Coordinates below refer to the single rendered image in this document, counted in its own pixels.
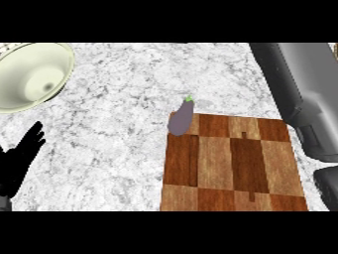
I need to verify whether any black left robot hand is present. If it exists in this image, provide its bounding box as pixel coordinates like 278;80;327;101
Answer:
0;120;48;205

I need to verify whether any purple eggplant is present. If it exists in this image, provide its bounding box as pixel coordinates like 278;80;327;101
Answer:
168;94;197;137

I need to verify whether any brown wooden cutting board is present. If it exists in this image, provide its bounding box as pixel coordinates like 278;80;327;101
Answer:
159;111;311;212

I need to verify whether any pale cream bowl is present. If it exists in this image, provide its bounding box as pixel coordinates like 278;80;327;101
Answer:
0;43;77;114

